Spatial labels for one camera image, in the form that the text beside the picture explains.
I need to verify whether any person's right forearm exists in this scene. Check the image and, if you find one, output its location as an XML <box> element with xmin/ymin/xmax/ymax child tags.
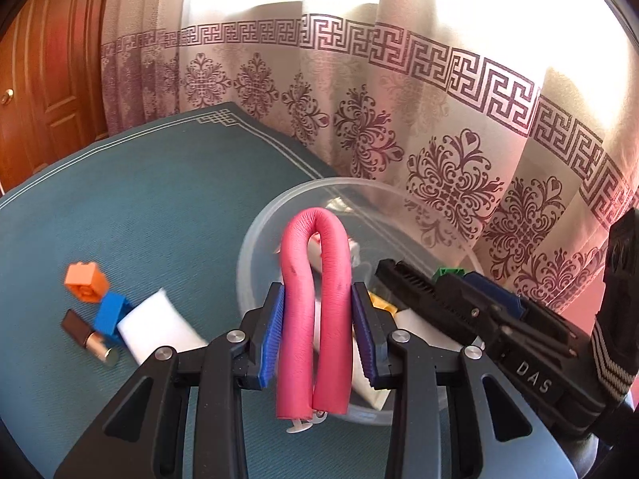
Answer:
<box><xmin>591</xmin><ymin>208</ymin><xmax>639</xmax><ymax>402</ymax></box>

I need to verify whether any white squeeze tube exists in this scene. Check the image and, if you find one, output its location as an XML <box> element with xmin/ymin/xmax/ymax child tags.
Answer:
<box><xmin>349</xmin><ymin>308</ymin><xmax>467</xmax><ymax>411</ymax></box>

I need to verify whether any patterned pink curtain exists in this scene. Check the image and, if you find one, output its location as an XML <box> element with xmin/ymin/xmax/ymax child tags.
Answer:
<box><xmin>100</xmin><ymin>0</ymin><xmax>639</xmax><ymax>320</ymax></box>

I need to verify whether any orange toy block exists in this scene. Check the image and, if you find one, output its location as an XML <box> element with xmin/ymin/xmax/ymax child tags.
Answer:
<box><xmin>64</xmin><ymin>262</ymin><xmax>109</xmax><ymax>303</ymax></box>

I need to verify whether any pink foam hand grip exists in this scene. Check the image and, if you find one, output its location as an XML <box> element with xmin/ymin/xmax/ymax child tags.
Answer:
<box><xmin>276</xmin><ymin>207</ymin><xmax>356</xmax><ymax>434</ymax></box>

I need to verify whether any bagged white roll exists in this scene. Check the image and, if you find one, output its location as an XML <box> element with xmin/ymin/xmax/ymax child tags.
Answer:
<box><xmin>307</xmin><ymin>232</ymin><xmax>361</xmax><ymax>271</ymax></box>

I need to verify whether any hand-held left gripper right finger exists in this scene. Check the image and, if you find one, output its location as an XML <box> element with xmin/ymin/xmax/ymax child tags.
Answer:
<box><xmin>351</xmin><ymin>282</ymin><xmax>580</xmax><ymax>479</ymax></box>

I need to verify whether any yellow toy block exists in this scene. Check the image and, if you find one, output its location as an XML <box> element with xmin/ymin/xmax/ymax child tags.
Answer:
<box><xmin>367</xmin><ymin>294</ymin><xmax>399</xmax><ymax>316</ymax></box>

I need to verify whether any white sponge block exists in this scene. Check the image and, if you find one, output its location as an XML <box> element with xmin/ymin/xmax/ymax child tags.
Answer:
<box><xmin>116</xmin><ymin>288</ymin><xmax>209</xmax><ymax>364</ymax></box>

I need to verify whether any teal cloth-covered desktop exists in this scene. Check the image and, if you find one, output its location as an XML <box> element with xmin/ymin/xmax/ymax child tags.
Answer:
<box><xmin>0</xmin><ymin>101</ymin><xmax>580</xmax><ymax>479</ymax></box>

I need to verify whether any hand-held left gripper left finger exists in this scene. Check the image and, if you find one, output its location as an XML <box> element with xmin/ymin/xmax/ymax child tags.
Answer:
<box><xmin>54</xmin><ymin>282</ymin><xmax>286</xmax><ymax>479</ymax></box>

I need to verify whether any blue toy block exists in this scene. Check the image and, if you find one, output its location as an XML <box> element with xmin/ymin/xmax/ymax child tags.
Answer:
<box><xmin>95</xmin><ymin>293</ymin><xmax>135</xmax><ymax>336</ymax></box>

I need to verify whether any dark lipstick tube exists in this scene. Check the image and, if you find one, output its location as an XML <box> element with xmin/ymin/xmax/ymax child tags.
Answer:
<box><xmin>61</xmin><ymin>309</ymin><xmax>119</xmax><ymax>367</ymax></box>

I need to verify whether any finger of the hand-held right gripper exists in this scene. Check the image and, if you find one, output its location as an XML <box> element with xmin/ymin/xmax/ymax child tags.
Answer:
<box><xmin>429</xmin><ymin>279</ymin><xmax>510</xmax><ymax>342</ymax></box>
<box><xmin>462</xmin><ymin>272</ymin><xmax>580</xmax><ymax>355</ymax></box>

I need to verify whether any brown wooden door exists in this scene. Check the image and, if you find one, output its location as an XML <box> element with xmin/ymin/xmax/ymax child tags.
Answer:
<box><xmin>0</xmin><ymin>0</ymin><xmax>115</xmax><ymax>195</ymax></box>

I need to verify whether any clear plastic bowl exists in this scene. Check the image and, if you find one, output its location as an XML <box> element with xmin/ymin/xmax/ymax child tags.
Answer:
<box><xmin>236</xmin><ymin>177</ymin><xmax>495</xmax><ymax>427</ymax></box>

